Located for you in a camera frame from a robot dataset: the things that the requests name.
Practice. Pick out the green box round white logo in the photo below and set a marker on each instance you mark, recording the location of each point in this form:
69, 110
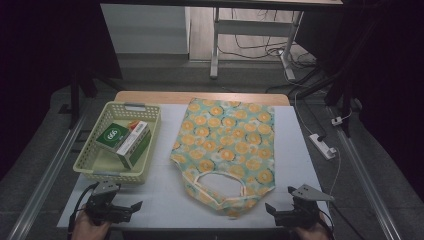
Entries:
111, 136

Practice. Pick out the green and white box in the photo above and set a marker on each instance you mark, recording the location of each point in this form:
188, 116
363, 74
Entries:
136, 146

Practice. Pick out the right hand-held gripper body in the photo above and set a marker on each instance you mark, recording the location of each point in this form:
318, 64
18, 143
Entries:
305, 211

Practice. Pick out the white table mat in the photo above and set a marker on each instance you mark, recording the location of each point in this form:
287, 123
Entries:
293, 156

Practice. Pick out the white power strip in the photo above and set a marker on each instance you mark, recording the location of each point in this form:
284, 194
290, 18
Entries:
321, 146

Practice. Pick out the black stand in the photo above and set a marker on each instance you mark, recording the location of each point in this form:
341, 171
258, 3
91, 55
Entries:
75, 100
346, 100

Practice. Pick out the white desk frame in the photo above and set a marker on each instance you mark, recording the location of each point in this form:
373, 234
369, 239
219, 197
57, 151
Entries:
253, 28

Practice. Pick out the person's right hand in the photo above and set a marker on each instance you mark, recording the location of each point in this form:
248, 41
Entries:
311, 232

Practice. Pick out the aluminium rail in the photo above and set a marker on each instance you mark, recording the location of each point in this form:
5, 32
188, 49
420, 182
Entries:
50, 170
363, 173

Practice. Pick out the person's left hand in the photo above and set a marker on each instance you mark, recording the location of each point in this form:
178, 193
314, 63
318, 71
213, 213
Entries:
88, 230

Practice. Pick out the small white adapter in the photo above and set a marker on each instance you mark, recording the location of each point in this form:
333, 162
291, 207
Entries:
336, 121

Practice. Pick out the grey cabinet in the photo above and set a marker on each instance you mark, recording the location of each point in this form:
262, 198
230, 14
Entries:
145, 30

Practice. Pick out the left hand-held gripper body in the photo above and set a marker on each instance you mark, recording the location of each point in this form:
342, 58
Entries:
105, 206

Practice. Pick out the orange patterned cloth bag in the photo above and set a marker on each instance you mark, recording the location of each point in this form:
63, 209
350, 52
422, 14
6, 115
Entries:
226, 146

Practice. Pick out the pale green plastic basket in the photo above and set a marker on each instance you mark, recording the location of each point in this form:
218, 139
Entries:
100, 163

